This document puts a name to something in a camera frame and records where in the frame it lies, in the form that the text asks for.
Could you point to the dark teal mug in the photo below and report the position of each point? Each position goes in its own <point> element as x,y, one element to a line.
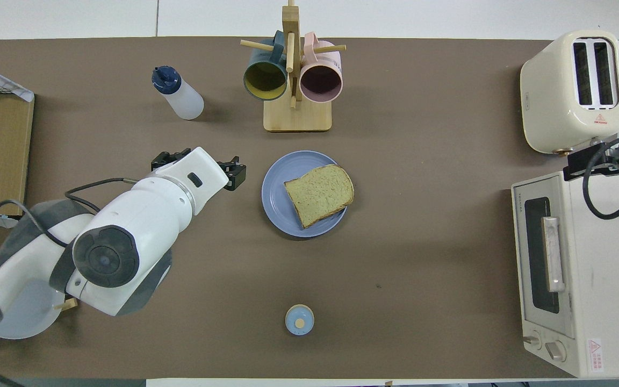
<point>266,80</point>

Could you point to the grey plate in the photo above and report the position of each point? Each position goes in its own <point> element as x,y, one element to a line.
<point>30,317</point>

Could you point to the bread slice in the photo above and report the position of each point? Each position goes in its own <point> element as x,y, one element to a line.
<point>320,193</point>

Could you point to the pink mug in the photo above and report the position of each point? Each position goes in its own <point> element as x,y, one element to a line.
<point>320,80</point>

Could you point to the white toaster oven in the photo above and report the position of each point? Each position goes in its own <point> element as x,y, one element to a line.
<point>610,269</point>

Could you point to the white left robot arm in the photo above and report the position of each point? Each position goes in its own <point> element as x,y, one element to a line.
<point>137,226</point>

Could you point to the squeeze bottle navy cap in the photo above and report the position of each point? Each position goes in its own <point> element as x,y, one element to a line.
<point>186,102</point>

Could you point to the blue round plate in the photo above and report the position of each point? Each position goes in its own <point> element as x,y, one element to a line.
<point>277,193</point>

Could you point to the brown table mat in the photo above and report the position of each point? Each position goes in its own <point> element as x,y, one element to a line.
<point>422,269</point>

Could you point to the cream two-slot toaster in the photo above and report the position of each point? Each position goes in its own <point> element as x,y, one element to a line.
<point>551,97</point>

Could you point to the wooden plate rack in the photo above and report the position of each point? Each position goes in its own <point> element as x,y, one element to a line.
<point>67,304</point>

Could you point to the wooden mug tree stand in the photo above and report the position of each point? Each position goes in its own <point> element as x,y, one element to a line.
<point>299,118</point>

